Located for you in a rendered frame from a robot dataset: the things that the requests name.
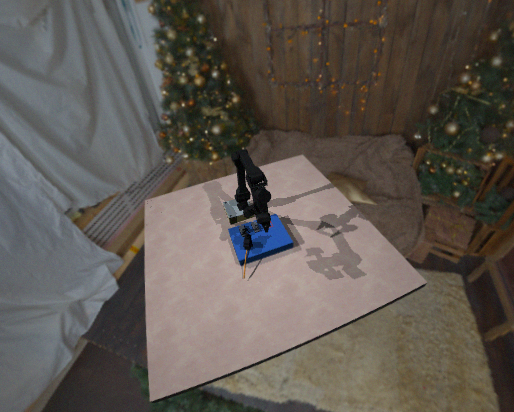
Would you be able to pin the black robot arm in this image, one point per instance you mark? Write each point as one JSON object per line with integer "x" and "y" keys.
{"x": 254, "y": 175}

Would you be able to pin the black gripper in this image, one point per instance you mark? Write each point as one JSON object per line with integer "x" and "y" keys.
{"x": 263, "y": 217}

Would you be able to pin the blue flat panel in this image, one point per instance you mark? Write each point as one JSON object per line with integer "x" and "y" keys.
{"x": 275, "y": 241}

